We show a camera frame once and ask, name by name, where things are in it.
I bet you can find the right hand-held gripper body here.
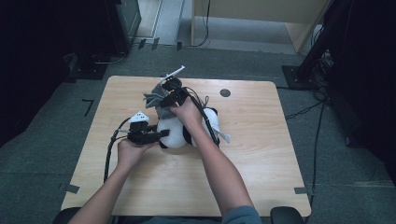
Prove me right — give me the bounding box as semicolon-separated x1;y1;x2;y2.
159;64;190;108

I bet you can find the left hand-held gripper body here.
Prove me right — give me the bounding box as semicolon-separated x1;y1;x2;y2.
127;110;150;146

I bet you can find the grey towel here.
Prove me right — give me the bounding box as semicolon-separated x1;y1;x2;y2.
143;83;177;119

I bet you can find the panda plush toy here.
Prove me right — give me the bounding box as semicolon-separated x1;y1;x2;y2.
156;106;232;149

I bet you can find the person's right hand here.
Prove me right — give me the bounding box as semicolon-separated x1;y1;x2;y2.
169;96;204;132

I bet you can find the person's left hand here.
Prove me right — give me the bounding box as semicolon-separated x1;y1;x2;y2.
116;138;157;171

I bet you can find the black angled floor tape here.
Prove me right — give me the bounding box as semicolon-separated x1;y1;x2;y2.
81;98;95;118

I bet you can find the black flat stand base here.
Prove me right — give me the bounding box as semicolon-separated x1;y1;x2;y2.
66;52;108;80

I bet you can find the dark cabinet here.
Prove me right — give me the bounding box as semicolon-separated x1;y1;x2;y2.
104;0;143;57

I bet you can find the light wooden cabinet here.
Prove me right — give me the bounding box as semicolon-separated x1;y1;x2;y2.
190;0;331;54

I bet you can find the black chair armrest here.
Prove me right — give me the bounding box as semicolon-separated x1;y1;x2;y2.
52;206;80;224
270;205;306;224

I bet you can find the dark curtain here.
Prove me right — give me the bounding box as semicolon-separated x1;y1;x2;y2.
323;0;396;185
0;0;108;147

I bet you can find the black stand with base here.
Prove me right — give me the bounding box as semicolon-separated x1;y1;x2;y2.
281;0;356;91

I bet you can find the left hand-held gripper cable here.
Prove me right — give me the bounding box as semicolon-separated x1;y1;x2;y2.
103;117;132;183

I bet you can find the hand-held gripper cable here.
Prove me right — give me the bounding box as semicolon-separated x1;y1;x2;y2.
180;86;220;147
103;117;132;183

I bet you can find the right hand-held gripper cable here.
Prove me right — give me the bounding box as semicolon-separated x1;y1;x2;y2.
180;86;220;147

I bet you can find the black hanging cable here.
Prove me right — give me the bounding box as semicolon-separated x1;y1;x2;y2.
186;0;212;49

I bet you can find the black floor cable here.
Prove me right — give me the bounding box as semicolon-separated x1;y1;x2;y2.
284;90;326;120
306;102;326;213

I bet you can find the tangle of cables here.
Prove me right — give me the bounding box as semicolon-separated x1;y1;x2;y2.
311;49;334;90

